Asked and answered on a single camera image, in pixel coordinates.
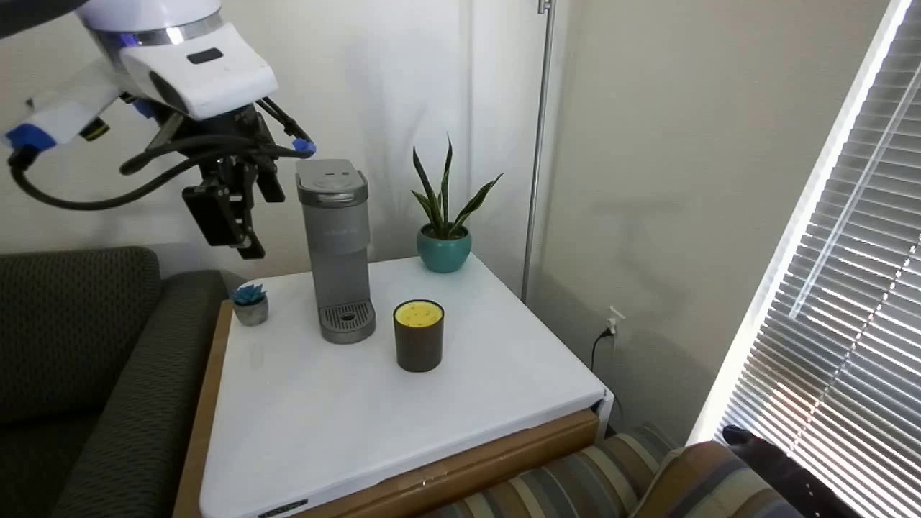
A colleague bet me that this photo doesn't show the window blinds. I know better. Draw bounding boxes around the window blinds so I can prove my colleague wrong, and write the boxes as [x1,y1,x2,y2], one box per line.
[722,0,921,518]

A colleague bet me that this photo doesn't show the small blue succulent pot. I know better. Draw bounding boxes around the small blue succulent pot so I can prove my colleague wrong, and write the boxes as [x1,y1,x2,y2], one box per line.
[231,286,269,325]

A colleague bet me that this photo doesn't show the striped armchair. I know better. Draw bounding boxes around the striped armchair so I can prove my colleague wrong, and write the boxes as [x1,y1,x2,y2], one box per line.
[421,431,800,518]

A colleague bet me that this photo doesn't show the dark grey sofa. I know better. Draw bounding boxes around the dark grey sofa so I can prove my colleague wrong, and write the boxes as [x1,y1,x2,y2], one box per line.
[0,247,226,518]

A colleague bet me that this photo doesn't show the dark candle jar yellow wax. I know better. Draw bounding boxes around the dark candle jar yellow wax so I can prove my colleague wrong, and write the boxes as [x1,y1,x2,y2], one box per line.
[391,300,447,371]

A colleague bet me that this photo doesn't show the white table top board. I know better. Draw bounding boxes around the white table top board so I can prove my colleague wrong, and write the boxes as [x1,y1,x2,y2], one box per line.
[200,259,613,518]

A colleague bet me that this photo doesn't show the snake plant teal pot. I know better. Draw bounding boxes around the snake plant teal pot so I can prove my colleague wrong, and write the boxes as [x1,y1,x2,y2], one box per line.
[413,149,499,273]

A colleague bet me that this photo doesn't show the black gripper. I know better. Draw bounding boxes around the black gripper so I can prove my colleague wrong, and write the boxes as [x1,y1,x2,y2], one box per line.
[181,109,286,259]

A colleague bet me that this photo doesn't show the grey coffee maker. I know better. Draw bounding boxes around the grey coffee maker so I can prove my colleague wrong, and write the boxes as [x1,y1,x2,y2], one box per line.
[296,159,377,347]

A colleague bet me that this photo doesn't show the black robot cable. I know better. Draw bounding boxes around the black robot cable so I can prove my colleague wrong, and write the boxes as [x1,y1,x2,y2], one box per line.
[7,95,320,214]

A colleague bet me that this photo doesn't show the white wall outlet plug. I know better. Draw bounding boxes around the white wall outlet plug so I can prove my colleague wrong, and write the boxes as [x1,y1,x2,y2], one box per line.
[607,305,628,336]

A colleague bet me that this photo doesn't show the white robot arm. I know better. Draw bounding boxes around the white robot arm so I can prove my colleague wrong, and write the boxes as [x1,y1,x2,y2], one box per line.
[0,0,313,259]

